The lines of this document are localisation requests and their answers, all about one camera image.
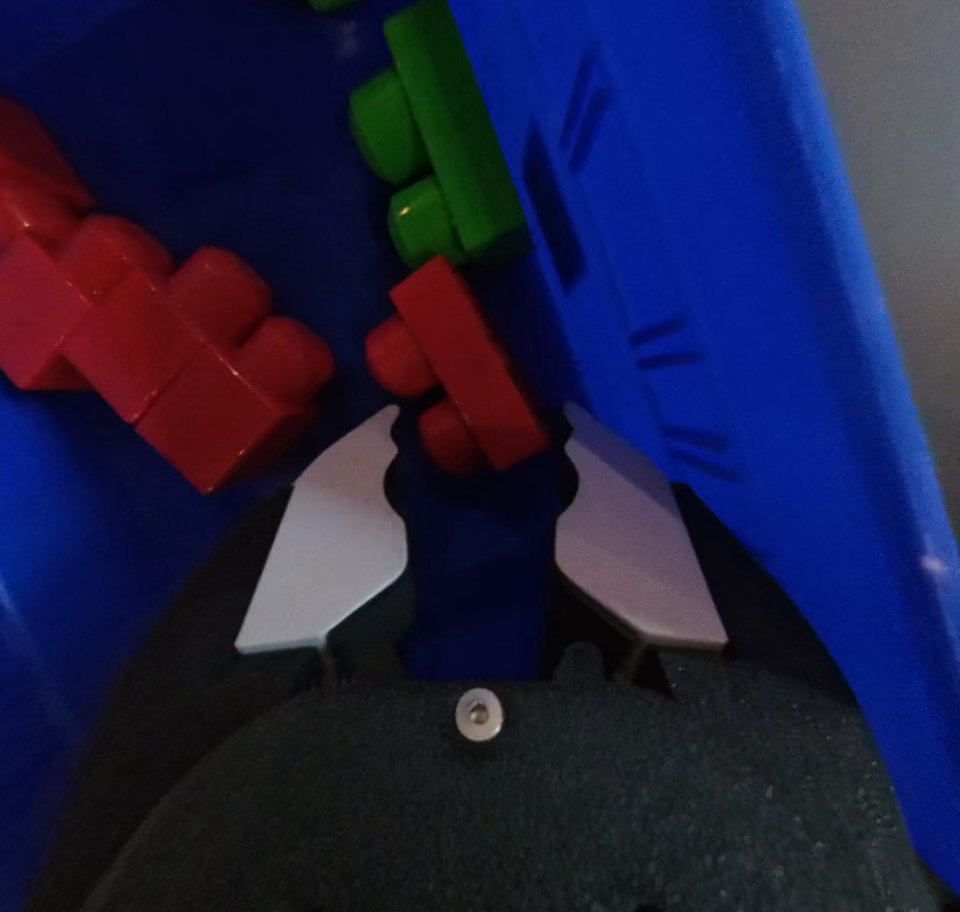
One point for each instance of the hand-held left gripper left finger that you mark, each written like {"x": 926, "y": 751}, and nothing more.
{"x": 330, "y": 545}

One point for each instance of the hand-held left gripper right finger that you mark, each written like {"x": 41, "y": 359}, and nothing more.
{"x": 630, "y": 545}

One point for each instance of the red two-stud mega block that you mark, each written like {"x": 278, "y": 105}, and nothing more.
{"x": 210, "y": 402}
{"x": 465, "y": 357}

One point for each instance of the blue plastic bin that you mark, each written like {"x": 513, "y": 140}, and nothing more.
{"x": 712, "y": 252}

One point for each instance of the red plastic mega block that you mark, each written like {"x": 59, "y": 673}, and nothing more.
{"x": 37, "y": 305}

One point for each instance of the red single-stud mega block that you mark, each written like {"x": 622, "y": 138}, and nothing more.
{"x": 30, "y": 170}

